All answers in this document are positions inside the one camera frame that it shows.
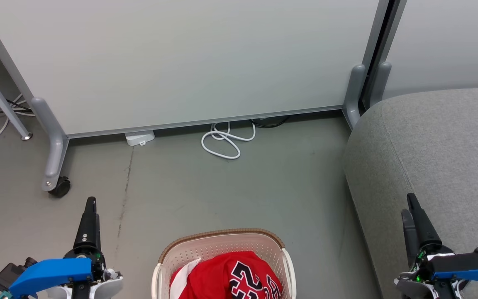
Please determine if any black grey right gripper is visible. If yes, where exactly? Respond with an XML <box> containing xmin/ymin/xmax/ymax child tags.
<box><xmin>395</xmin><ymin>193</ymin><xmax>457</xmax><ymax>299</ymax></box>

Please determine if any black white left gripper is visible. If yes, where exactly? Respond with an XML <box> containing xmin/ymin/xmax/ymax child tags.
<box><xmin>48</xmin><ymin>198</ymin><xmax>123</xmax><ymax>299</ymax></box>

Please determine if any red basketball jersey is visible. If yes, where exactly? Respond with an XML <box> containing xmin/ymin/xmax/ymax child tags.
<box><xmin>169</xmin><ymin>250</ymin><xmax>283</xmax><ymax>299</ymax></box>

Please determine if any grey fabric sofa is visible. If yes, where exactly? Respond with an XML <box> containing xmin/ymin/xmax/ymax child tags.
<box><xmin>344</xmin><ymin>86</ymin><xmax>478</xmax><ymax>299</ymax></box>

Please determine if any black caster wheel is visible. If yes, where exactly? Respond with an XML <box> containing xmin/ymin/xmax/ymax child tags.
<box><xmin>48</xmin><ymin>176</ymin><xmax>72</xmax><ymax>198</ymax></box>

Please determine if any grey partition foot with caster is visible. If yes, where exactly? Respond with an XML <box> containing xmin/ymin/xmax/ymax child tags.
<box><xmin>31</xmin><ymin>97</ymin><xmax>70</xmax><ymax>192</ymax></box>

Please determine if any white power adapter box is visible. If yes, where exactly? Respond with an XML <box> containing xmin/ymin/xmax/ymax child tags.
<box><xmin>124</xmin><ymin>130</ymin><xmax>156</xmax><ymax>147</ymax></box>

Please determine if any cream perforated laundry basket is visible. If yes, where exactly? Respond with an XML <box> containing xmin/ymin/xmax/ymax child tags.
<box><xmin>152</xmin><ymin>228</ymin><xmax>297</xmax><ymax>299</ymax></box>

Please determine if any wide white partition panel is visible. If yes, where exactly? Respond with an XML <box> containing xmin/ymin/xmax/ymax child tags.
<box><xmin>0</xmin><ymin>0</ymin><xmax>390</xmax><ymax>138</ymax></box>

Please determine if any narrow white partition panel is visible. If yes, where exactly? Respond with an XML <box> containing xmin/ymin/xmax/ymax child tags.
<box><xmin>382</xmin><ymin>0</ymin><xmax>478</xmax><ymax>100</ymax></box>

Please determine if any coiled white cable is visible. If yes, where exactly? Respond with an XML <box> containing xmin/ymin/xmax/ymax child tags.
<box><xmin>200</xmin><ymin>121</ymin><xmax>256</xmax><ymax>160</ymax></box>

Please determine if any black cable under partition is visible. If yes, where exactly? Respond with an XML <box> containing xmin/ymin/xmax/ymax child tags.
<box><xmin>251</xmin><ymin>116</ymin><xmax>291</xmax><ymax>128</ymax></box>

